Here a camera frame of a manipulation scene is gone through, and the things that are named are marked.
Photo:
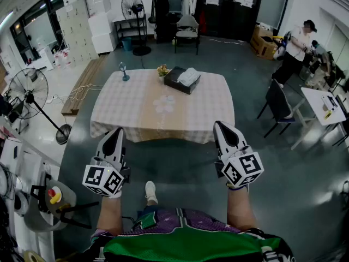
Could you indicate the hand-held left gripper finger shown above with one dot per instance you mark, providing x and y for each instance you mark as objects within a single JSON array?
[
  {"x": 122, "y": 150},
  {"x": 109, "y": 146}
]

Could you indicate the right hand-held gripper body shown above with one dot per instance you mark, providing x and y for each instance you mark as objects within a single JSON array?
[{"x": 242, "y": 168}]

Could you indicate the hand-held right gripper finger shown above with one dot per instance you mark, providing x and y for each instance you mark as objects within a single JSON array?
[
  {"x": 231, "y": 138},
  {"x": 219, "y": 142}
]

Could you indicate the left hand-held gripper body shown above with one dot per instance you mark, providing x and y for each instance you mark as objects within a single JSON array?
[{"x": 103, "y": 177}]

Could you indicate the person's right forearm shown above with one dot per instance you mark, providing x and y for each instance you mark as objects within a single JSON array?
[{"x": 241, "y": 209}]

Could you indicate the person's left forearm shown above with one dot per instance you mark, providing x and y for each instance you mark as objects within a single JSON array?
[{"x": 110, "y": 214}]

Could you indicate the white wrist wrap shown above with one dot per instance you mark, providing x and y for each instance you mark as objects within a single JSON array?
[{"x": 114, "y": 195}]

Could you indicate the table with checked cloth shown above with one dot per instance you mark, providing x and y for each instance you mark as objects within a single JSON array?
[{"x": 131, "y": 110}]

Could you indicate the person's white shoe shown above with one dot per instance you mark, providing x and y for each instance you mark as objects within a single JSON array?
[{"x": 150, "y": 191}]

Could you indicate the red and yellow toy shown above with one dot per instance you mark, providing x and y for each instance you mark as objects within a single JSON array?
[{"x": 54, "y": 196}]

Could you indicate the black chair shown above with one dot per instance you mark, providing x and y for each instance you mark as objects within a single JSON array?
[{"x": 278, "y": 102}]

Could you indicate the wooden bench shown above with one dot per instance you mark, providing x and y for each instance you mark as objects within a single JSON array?
[{"x": 87, "y": 80}]

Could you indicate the white wet wipes packet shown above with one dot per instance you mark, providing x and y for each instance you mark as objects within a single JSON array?
[{"x": 188, "y": 76}]

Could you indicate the white power strip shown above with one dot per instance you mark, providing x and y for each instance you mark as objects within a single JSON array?
[{"x": 51, "y": 99}]

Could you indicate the teal lantern ornament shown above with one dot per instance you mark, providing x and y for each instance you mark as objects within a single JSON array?
[{"x": 125, "y": 74}]

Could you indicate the black box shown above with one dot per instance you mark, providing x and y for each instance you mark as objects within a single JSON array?
[{"x": 174, "y": 82}]

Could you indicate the grey round stool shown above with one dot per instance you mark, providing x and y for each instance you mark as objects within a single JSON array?
[{"x": 38, "y": 217}]

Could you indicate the potted orange flowers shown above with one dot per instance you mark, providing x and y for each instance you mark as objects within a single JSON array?
[{"x": 163, "y": 71}]

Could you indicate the green and purple jersey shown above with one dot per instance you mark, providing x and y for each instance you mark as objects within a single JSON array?
[{"x": 185, "y": 241}]

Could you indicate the brown cardboard box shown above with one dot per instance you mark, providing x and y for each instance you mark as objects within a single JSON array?
[{"x": 263, "y": 49}]

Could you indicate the cluster of white red jugs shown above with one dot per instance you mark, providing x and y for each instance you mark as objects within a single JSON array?
[{"x": 62, "y": 60}]

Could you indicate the black standing fan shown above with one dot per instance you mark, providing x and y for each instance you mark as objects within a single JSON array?
[
  {"x": 27, "y": 91},
  {"x": 133, "y": 7}
]

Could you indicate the yellow tool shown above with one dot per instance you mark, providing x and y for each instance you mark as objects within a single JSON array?
[{"x": 327, "y": 114}]

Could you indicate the white foam box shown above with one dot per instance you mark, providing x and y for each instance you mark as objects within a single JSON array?
[
  {"x": 103, "y": 44},
  {"x": 99, "y": 23}
]

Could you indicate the teal waste bin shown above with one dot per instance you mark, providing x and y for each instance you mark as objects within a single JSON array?
[{"x": 126, "y": 44}]

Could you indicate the white and black device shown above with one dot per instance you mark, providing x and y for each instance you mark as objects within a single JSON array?
[{"x": 329, "y": 100}]

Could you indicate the grey locker cabinet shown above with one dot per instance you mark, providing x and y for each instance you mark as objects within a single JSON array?
[{"x": 76, "y": 31}]

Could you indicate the grey padded chair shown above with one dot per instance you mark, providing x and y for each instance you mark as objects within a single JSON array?
[{"x": 187, "y": 23}]

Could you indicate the black double door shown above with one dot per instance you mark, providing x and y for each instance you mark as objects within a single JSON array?
[{"x": 229, "y": 15}]

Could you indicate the black shelf table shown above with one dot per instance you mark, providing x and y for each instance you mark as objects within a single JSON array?
[{"x": 128, "y": 23}]

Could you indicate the dark framed glass door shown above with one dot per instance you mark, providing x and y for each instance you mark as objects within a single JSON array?
[{"x": 35, "y": 29}]

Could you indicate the black clothes rack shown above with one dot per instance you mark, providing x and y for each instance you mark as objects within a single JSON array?
[{"x": 174, "y": 9}]

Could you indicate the black hanging coat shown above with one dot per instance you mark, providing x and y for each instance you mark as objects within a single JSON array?
[{"x": 162, "y": 12}]

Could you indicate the white hanging coat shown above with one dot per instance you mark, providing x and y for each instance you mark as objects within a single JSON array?
[{"x": 189, "y": 0}]

